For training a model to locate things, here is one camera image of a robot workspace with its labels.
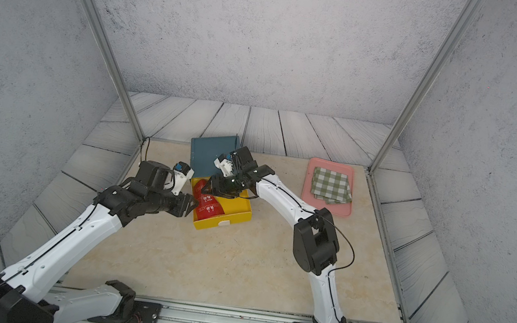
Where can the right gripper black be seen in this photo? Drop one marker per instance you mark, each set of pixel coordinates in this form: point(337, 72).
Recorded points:
point(217, 189)

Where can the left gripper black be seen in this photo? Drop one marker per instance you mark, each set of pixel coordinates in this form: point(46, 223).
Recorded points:
point(183, 198)

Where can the red postcard english text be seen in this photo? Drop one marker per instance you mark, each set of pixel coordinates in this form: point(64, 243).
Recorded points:
point(208, 206)

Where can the yellow top drawer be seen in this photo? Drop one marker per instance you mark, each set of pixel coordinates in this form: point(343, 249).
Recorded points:
point(237, 210)

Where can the teal drawer cabinet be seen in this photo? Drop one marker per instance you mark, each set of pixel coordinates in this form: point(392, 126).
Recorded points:
point(205, 150)

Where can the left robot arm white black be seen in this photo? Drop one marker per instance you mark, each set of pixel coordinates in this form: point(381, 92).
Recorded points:
point(25, 287)

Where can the green checked cloth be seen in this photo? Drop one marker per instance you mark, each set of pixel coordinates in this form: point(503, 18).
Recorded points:
point(330, 186)

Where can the pink tray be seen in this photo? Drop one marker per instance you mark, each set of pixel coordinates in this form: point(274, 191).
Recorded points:
point(338, 210)

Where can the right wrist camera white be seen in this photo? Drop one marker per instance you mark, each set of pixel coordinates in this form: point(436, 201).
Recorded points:
point(225, 165)

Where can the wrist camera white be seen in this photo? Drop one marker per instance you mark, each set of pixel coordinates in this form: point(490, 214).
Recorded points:
point(225, 165)
point(182, 173)

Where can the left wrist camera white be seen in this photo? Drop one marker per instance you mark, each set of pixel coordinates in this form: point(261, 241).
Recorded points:
point(182, 173)

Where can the left aluminium frame post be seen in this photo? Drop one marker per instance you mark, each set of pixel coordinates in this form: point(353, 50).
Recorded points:
point(101, 39)

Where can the aluminium frame post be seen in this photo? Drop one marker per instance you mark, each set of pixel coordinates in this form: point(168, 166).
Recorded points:
point(442, 56)
point(101, 39)

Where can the right aluminium frame post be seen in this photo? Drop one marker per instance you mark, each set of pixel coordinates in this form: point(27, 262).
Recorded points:
point(442, 56)

